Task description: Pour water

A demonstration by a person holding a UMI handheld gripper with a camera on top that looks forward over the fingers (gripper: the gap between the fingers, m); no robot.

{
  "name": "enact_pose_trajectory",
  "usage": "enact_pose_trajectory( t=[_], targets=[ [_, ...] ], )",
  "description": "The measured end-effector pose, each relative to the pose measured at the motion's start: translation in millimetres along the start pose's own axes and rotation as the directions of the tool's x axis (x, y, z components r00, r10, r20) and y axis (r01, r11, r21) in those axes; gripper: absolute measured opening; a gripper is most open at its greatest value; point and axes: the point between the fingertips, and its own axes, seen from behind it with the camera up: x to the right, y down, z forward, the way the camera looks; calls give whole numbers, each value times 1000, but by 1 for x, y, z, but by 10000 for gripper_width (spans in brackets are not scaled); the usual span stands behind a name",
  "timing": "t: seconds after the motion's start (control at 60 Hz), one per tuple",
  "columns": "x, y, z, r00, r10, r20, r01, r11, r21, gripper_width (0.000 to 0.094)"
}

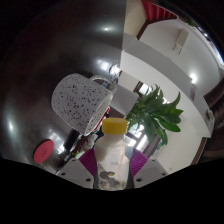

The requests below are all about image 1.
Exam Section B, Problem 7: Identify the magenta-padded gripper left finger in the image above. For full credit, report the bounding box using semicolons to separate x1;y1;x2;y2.
55;147;98;190

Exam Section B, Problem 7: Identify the broad-leaf plant in white pot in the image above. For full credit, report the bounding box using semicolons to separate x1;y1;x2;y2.
125;84;185;146

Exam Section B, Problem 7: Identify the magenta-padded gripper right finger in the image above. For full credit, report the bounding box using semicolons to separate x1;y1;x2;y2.
126;147;169;190

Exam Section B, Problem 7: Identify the dark wooden glass double door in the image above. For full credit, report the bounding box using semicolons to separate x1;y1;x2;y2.
127;123;162;153

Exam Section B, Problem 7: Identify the red carpeted staircase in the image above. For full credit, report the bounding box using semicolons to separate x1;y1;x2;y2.
141;0;178;23

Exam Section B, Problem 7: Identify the clear yellow-capped drink bottle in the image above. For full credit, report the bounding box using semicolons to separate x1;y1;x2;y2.
93;117;134;191

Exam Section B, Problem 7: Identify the flat round red coaster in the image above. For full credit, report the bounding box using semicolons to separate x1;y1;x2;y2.
32;139;55;165

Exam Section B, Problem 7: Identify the white speckled mug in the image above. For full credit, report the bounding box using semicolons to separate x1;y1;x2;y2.
50;73;118;137

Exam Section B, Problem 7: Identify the dark-framed window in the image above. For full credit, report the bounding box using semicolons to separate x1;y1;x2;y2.
133;81;152;98

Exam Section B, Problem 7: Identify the white wall radiator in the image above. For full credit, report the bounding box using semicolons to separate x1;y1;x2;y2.
172;27;190;55

